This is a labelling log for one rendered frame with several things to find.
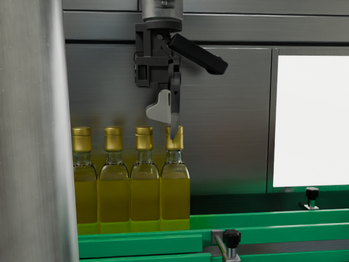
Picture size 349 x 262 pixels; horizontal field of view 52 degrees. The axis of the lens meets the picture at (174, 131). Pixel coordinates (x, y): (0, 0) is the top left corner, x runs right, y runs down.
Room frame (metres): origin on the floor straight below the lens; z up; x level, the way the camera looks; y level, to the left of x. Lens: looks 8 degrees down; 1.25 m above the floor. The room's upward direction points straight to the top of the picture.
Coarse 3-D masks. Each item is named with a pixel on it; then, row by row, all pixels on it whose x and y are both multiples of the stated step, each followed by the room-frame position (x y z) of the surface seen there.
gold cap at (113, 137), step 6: (108, 126) 0.68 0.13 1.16; (114, 126) 0.68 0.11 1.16; (120, 126) 0.68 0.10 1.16; (108, 132) 0.66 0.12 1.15; (114, 132) 0.66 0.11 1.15; (120, 132) 0.67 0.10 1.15; (108, 138) 0.66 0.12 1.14; (114, 138) 0.66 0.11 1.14; (120, 138) 0.67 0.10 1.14; (108, 144) 0.66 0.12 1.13; (114, 144) 0.66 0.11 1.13; (120, 144) 0.67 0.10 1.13; (108, 150) 0.66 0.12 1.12; (114, 150) 0.66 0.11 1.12; (120, 150) 0.67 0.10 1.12
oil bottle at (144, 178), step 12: (132, 168) 0.66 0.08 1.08; (144, 168) 0.66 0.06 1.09; (156, 168) 0.67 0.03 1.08; (132, 180) 0.65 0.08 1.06; (144, 180) 0.66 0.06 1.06; (156, 180) 0.66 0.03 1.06; (132, 192) 0.65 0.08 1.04; (144, 192) 0.66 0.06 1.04; (156, 192) 0.66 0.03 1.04; (132, 204) 0.65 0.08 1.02; (144, 204) 0.66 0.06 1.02; (156, 204) 0.66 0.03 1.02; (132, 216) 0.65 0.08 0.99; (144, 216) 0.66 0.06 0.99; (156, 216) 0.66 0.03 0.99; (132, 228) 0.65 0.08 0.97; (144, 228) 0.65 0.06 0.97; (156, 228) 0.66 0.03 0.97
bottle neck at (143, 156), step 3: (150, 150) 0.68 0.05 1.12; (138, 153) 0.67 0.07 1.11; (141, 153) 0.67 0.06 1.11; (144, 153) 0.67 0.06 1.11; (147, 153) 0.67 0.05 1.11; (150, 153) 0.68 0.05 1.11; (138, 156) 0.67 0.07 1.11; (141, 156) 0.67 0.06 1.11; (144, 156) 0.67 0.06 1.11; (147, 156) 0.67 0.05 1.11; (150, 156) 0.68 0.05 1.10; (138, 159) 0.67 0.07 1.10; (141, 159) 0.67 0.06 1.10; (144, 159) 0.67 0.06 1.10; (147, 159) 0.67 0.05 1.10; (150, 159) 0.68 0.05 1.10; (138, 162) 0.67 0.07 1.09; (141, 162) 0.67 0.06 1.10; (144, 162) 0.67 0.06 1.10; (147, 162) 0.67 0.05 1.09
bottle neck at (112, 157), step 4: (108, 152) 0.67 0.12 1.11; (112, 152) 0.66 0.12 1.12; (116, 152) 0.67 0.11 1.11; (120, 152) 0.67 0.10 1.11; (108, 156) 0.67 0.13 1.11; (112, 156) 0.66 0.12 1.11; (116, 156) 0.67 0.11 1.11; (120, 156) 0.67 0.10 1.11; (108, 160) 0.67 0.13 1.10; (112, 160) 0.66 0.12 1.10; (116, 160) 0.67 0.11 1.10; (120, 160) 0.67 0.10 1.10
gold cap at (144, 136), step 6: (138, 126) 0.68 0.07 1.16; (144, 126) 0.68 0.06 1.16; (150, 126) 0.68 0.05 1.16; (138, 132) 0.67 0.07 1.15; (144, 132) 0.67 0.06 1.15; (150, 132) 0.67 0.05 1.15; (138, 138) 0.67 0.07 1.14; (144, 138) 0.67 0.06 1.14; (150, 138) 0.67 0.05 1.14; (138, 144) 0.67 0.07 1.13; (144, 144) 0.67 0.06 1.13; (150, 144) 0.67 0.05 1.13; (138, 150) 0.67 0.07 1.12; (144, 150) 0.67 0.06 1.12
